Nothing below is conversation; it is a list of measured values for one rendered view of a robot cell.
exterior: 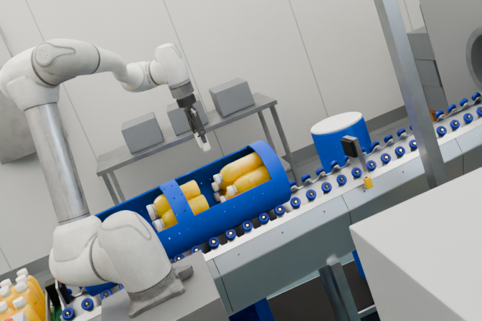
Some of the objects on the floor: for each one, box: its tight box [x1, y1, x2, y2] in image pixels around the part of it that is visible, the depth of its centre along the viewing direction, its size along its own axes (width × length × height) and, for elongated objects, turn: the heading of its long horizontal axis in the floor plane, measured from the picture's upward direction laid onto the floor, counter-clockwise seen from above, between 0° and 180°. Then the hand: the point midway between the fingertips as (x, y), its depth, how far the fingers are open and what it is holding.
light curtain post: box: [368, 0, 449, 190], centre depth 232 cm, size 6×6×170 cm
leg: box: [318, 265, 346, 321], centre depth 271 cm, size 6×6×63 cm
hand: (202, 142), depth 233 cm, fingers open, 6 cm apart
